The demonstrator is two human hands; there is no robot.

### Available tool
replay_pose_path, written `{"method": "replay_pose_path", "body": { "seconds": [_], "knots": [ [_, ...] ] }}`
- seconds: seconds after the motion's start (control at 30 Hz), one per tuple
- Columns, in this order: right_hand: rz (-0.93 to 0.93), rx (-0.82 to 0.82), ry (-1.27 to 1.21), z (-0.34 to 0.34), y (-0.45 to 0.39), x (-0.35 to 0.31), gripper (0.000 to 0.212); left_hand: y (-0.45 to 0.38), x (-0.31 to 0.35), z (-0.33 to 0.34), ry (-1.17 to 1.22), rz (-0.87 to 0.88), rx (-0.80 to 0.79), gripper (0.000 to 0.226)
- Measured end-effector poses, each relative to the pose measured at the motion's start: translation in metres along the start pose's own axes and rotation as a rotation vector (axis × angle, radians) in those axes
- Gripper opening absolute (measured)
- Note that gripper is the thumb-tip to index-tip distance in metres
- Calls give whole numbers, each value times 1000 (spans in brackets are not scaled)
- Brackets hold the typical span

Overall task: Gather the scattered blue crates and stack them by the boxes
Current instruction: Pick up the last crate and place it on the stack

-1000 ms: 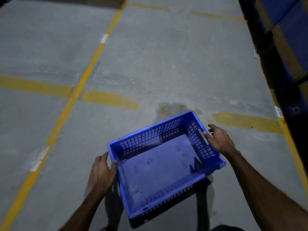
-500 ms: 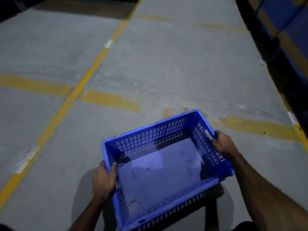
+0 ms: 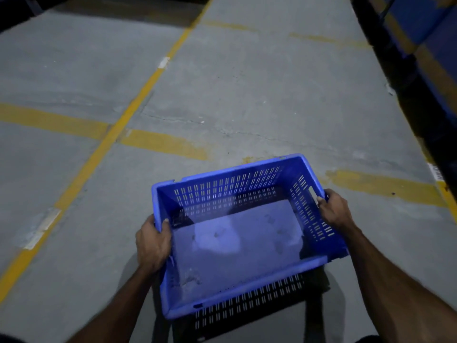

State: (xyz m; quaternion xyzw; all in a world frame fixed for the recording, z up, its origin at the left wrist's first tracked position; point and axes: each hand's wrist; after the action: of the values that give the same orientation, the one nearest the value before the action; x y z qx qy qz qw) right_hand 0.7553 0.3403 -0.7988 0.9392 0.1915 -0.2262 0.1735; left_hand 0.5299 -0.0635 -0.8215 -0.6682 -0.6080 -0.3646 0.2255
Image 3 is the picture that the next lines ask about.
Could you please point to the person's left hand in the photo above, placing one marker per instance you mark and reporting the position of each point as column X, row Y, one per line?
column 151, row 246

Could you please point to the person's right hand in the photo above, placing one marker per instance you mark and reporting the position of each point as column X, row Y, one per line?
column 335, row 210

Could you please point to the person's left thumb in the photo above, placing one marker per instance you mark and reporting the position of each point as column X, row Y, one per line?
column 166, row 230

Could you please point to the person's right thumb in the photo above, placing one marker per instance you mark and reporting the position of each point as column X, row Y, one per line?
column 323, row 205

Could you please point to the blue perforated plastic crate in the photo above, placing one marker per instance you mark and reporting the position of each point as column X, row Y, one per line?
column 235, row 242

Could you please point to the person's right forearm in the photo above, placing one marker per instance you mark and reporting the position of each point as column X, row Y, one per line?
column 396, row 285

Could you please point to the person's left forearm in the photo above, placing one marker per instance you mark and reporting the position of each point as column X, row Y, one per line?
column 114, row 310

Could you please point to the white barcode label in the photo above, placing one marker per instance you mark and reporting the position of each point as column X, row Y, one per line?
column 436, row 172

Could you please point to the blue and orange storage rack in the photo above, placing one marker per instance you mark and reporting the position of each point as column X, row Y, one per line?
column 417, row 49

